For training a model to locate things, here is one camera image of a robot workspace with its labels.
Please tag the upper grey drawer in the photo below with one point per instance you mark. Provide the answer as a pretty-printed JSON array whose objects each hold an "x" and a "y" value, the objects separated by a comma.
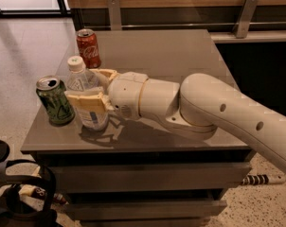
[{"x": 131, "y": 178}]

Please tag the right metal bracket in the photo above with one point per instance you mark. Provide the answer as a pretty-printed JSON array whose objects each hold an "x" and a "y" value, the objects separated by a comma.
[{"x": 241, "y": 28}]

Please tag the left metal bracket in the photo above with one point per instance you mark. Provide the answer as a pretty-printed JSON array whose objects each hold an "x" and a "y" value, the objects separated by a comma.
[{"x": 114, "y": 14}]

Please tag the red cola can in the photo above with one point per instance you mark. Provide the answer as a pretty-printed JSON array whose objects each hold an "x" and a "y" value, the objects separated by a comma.
[{"x": 88, "y": 47}]

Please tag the lower grey drawer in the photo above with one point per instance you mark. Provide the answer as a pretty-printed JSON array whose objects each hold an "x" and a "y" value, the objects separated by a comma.
[{"x": 144, "y": 210}]

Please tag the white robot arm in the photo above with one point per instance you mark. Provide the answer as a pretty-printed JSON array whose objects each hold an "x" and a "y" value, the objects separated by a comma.
[{"x": 195, "y": 108}]

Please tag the black bag with straps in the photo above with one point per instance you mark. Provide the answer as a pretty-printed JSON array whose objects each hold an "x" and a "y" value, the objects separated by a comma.
[{"x": 13, "y": 211}]

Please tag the small object under cabinet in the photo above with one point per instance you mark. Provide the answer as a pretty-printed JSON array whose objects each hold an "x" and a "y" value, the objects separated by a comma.
[{"x": 39, "y": 193}]

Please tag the black white striped stick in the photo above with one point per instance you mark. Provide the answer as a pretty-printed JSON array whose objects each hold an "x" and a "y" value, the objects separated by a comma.
[{"x": 263, "y": 179}]

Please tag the grey drawer cabinet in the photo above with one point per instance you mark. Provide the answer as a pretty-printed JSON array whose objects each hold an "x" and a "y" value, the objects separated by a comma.
[{"x": 169, "y": 55}]

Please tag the green soda can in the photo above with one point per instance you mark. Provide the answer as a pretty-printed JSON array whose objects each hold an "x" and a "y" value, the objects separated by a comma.
[{"x": 50, "y": 90}]

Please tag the clear plastic water bottle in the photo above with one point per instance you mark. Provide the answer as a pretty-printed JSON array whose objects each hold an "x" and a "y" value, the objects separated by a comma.
[{"x": 82, "y": 79}]

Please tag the metal bracket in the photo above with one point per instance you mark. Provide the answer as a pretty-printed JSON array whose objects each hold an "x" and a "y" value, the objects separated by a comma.
[
  {"x": 241, "y": 28},
  {"x": 114, "y": 14}
]

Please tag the grey drawer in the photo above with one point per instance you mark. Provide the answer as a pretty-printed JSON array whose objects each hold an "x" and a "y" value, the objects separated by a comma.
[
  {"x": 131, "y": 178},
  {"x": 144, "y": 210}
]

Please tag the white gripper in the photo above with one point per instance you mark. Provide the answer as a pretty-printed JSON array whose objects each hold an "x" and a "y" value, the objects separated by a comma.
[{"x": 125, "y": 93}]

